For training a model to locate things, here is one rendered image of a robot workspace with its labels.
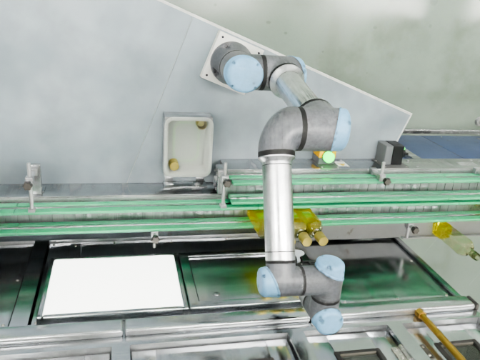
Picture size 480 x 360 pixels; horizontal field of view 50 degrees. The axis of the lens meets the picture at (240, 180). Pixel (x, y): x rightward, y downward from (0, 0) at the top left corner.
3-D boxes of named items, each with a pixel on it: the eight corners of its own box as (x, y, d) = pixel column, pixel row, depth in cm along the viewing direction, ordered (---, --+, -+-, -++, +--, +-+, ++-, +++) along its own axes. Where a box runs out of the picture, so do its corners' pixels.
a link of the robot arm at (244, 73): (221, 48, 172) (228, 56, 160) (259, 51, 176) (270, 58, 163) (218, 84, 177) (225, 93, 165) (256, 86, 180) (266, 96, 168)
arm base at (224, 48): (221, 33, 180) (226, 38, 171) (258, 51, 186) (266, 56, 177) (203, 73, 184) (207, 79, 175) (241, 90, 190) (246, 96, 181)
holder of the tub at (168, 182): (161, 181, 199) (163, 189, 192) (163, 111, 189) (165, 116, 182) (206, 181, 203) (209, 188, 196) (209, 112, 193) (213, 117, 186)
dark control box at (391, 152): (373, 158, 215) (383, 165, 208) (377, 139, 213) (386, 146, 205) (391, 158, 217) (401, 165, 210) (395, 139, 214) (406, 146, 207)
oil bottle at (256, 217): (246, 215, 197) (260, 241, 178) (247, 201, 196) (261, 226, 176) (260, 214, 199) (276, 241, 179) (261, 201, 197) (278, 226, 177)
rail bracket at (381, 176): (366, 173, 203) (382, 186, 191) (369, 155, 200) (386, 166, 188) (376, 173, 204) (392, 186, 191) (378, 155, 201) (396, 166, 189)
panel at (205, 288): (50, 265, 177) (36, 326, 146) (50, 257, 176) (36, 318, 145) (301, 253, 197) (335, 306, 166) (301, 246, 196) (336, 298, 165)
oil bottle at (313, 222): (289, 213, 201) (307, 239, 182) (291, 201, 199) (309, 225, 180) (303, 213, 203) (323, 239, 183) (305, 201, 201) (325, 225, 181)
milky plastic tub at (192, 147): (161, 169, 197) (163, 177, 189) (163, 111, 189) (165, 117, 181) (207, 168, 201) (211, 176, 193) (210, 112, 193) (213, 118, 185)
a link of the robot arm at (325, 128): (256, 48, 174) (306, 117, 128) (299, 51, 177) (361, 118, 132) (252, 83, 180) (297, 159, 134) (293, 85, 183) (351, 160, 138)
